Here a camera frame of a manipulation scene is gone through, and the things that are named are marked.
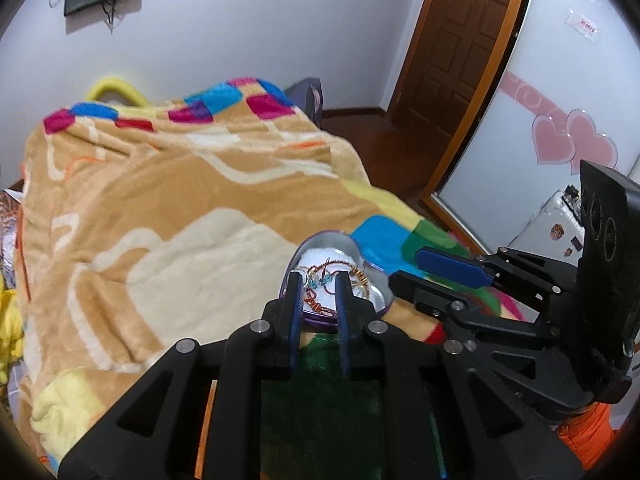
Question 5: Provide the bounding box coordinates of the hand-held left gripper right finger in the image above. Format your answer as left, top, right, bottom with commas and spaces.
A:
336, 272, 586, 480

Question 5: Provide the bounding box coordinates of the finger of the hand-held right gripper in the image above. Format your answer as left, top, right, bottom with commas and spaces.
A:
415, 246, 581, 306
389, 270, 558, 351

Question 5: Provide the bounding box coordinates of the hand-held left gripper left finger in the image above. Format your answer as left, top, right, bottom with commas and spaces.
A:
59, 271, 303, 480

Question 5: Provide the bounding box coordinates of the heart-shaped purple tin box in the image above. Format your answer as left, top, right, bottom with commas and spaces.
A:
282, 231, 393, 333

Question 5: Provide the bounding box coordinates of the person's right forearm orange sleeve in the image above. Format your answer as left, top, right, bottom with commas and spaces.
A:
555, 400, 621, 480

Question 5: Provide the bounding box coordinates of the white suitcase with stickers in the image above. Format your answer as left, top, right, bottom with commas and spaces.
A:
510, 187, 588, 261

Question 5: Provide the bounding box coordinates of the colourful patchwork blanket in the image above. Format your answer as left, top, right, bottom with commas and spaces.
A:
12, 76, 523, 480

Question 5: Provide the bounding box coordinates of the dark grey bag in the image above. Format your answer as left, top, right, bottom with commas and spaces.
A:
285, 77, 326, 126

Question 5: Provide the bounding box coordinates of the brown wooden door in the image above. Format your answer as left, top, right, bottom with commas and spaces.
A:
387, 0, 521, 138

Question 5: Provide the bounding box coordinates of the white pink sticker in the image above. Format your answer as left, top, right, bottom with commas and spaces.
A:
566, 9, 601, 36

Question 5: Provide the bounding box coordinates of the yellow cloth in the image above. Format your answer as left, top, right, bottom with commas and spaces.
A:
0, 275, 26, 386

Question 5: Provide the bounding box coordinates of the patterned cloth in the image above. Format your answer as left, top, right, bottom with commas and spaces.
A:
0, 190, 23, 271

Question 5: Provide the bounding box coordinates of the yellow foam tube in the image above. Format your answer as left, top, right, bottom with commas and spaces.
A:
86, 76, 146, 107

